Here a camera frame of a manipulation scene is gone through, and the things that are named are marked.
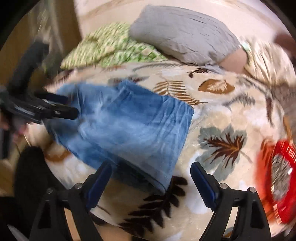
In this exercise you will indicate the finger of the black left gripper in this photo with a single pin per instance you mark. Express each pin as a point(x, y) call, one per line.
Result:
point(51, 97)
point(54, 110)

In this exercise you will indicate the blue denim jeans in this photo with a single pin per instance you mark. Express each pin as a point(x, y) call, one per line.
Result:
point(140, 133)

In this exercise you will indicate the person's left hand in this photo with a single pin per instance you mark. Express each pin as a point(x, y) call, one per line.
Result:
point(16, 131)

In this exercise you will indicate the red plastic basket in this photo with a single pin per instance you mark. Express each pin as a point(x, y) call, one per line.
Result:
point(275, 180)

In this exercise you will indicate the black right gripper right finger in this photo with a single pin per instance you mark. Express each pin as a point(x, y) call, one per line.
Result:
point(251, 222)

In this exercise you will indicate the grey quilted pillow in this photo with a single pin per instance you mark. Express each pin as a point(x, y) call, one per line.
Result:
point(188, 36)

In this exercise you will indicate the cream floral cloth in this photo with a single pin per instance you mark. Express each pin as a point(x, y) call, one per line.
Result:
point(267, 62)

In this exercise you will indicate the beige leaf-pattern blanket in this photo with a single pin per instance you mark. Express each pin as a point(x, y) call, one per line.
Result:
point(233, 114)

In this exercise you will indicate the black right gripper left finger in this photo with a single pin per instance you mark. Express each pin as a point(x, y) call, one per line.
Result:
point(50, 222)

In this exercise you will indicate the green white patterned quilt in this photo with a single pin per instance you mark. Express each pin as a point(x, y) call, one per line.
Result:
point(108, 46)

